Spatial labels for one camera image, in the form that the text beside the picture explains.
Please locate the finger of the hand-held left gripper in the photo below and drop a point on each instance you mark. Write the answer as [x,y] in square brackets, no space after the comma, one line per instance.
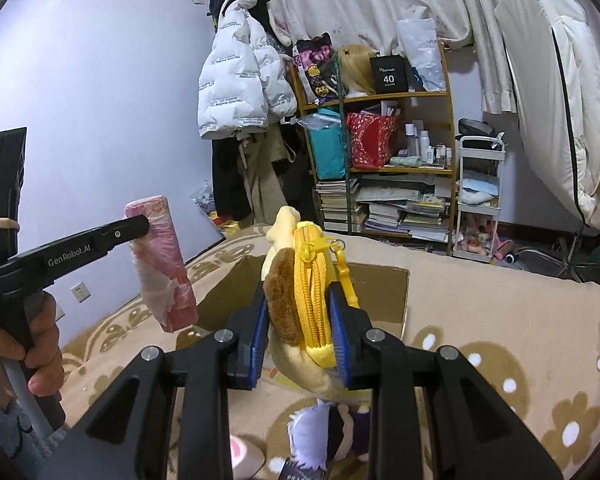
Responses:
[95,242]

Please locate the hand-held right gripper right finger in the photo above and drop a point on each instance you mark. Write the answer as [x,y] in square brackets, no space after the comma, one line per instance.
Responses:
[337,335]

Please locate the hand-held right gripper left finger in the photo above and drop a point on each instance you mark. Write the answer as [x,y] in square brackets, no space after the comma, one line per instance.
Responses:
[259,340]

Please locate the yellow plush zipper pouch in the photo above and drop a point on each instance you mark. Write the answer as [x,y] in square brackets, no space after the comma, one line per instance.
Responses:
[300,305]

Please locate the cardboard box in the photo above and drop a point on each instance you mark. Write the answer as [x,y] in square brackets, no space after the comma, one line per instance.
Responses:
[305,290]

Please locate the pink plastic bag roll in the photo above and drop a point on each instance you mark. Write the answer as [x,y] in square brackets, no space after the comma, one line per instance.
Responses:
[162,265]

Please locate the person's left forearm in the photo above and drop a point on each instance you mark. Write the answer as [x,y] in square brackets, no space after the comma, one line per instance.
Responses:
[5,430]

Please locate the person's left hand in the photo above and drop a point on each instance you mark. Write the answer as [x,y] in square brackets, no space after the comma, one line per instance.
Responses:
[35,350]

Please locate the floral beige blanket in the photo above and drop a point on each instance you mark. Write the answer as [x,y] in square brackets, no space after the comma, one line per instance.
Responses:
[430,350]

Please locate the purple white plush doll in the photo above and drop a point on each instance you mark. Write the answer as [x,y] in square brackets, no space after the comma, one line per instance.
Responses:
[325,435]

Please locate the pink white plush toy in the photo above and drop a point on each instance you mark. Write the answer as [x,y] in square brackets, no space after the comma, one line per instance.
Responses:
[245,457]

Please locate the stack of books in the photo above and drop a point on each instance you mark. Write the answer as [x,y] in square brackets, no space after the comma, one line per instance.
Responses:
[380,210]

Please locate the beige hanging trousers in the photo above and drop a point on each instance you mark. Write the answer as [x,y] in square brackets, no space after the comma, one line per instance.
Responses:
[262,175]

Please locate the teal bag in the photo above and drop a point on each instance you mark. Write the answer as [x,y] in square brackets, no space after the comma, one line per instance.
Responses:
[327,152]

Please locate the wooden shelf rack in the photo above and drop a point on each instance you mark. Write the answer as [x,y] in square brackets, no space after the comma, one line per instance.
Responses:
[380,155]

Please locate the white rolling cart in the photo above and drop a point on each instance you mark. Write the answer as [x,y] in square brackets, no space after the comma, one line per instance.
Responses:
[477,195]

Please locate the red patterned bag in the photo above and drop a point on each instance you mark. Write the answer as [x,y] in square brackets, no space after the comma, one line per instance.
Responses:
[372,140]

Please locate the row of cosmetic bottles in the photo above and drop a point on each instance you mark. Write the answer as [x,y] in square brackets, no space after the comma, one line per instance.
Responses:
[427,147]

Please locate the white puffer jacket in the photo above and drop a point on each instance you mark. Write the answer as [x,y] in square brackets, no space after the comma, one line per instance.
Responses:
[245,80]

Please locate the dark patterned bag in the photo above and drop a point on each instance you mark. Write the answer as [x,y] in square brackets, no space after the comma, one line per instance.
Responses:
[316,72]

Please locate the black box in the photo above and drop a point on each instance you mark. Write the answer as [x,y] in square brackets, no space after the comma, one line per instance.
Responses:
[390,76]

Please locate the blonde wig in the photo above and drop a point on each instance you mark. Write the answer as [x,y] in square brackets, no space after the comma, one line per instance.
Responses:
[357,70]

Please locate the white plastic bag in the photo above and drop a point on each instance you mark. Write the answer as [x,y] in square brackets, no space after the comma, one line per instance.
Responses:
[422,55]

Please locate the white curtain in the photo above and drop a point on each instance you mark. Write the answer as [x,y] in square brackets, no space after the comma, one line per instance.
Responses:
[410,5]

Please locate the wall socket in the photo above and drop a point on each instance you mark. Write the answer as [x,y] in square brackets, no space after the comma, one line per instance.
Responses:
[81,291]

